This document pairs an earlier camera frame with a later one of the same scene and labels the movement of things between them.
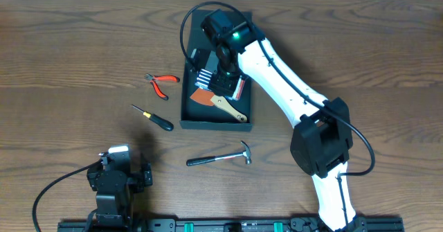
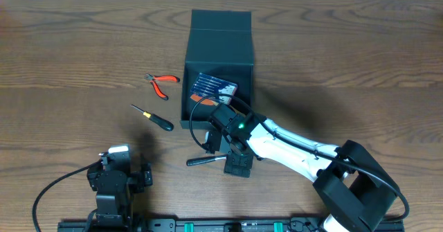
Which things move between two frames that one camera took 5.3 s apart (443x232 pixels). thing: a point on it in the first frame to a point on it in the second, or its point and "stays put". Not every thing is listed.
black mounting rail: (320, 224) stays put
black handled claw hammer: (246, 153) stays put
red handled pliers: (161, 78) stays put
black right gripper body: (226, 77) to (235, 161)
